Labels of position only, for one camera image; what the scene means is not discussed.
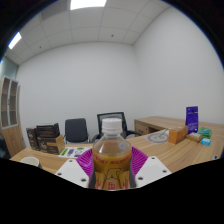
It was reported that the black mesh office chair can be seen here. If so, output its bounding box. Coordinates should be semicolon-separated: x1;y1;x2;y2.
91;111;143;144

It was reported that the orange-brown box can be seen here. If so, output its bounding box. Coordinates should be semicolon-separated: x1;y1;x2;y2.
168;125;190;145

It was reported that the large dark printed cardboard box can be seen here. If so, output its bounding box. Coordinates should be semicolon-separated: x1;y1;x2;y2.
35;122;66;155

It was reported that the small dark cardboard box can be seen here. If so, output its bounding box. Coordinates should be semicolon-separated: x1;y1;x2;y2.
25;127;40;152

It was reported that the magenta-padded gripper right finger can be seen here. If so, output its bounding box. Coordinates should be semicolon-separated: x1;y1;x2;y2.
128;146;172;188

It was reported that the white printed leaflet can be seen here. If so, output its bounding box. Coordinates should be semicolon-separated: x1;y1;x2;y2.
58;146;88;159

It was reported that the green and white mug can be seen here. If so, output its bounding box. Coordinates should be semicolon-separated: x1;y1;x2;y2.
19;156;44;170

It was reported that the wooden glass-door shelf cabinet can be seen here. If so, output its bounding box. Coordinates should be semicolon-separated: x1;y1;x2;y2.
0;75;26;158

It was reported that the round clear glass dish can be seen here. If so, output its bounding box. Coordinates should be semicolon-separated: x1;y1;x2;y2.
147;131;170;145

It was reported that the small rectangular ceiling light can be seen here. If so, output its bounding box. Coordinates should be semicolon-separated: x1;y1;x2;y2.
8;31;23;50

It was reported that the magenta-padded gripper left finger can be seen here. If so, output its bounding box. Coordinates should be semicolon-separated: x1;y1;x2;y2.
54;148;96;189

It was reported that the yellow drink bottle white cap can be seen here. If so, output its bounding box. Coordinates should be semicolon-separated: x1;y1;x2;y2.
91;117;133;191

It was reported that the wooden side desk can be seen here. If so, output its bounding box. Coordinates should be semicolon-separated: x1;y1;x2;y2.
133;115;188;136

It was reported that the small tan box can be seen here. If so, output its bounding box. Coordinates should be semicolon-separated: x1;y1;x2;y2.
186;132;204;143

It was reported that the large rectangular ceiling light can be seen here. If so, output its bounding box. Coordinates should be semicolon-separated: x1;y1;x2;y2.
69;0;108;11

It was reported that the small light blue box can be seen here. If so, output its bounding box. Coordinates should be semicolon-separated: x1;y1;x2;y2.
200;137;212;147

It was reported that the tall purple box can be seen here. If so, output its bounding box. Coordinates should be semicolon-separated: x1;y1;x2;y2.
185;105;200;135

